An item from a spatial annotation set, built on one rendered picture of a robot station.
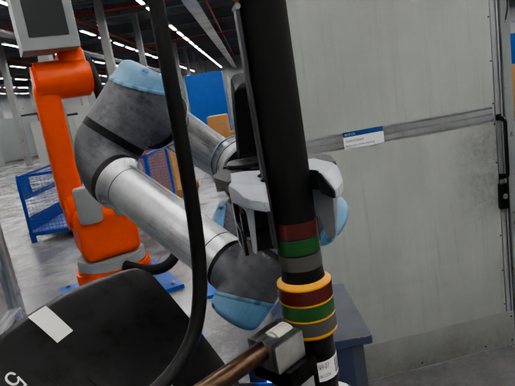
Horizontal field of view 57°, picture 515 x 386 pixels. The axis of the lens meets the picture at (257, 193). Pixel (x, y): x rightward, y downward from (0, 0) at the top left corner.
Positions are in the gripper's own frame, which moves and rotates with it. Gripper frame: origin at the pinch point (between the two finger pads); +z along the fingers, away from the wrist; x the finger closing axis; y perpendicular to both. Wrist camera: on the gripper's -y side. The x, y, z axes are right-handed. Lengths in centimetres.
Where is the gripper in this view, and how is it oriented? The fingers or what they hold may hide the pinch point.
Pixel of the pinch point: (296, 186)
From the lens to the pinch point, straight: 33.2
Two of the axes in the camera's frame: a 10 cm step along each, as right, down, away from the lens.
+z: 1.7, 1.8, -9.7
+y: 1.6, 9.7, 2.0
